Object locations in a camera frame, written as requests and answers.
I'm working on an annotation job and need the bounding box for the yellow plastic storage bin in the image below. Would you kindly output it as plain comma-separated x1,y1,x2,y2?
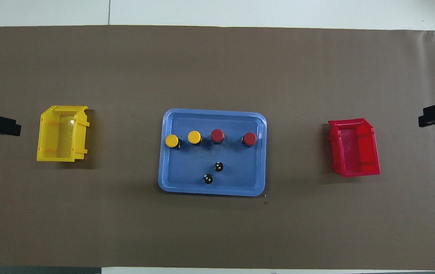
37,105,90,162

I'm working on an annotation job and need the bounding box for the red plastic storage bin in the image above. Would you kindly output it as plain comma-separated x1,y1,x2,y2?
328,118,381,178

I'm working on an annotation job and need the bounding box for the blue plastic tray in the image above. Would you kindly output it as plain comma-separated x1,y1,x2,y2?
158,108,267,197

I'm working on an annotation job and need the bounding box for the brown paper table mat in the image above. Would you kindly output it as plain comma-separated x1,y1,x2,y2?
0,25,435,269

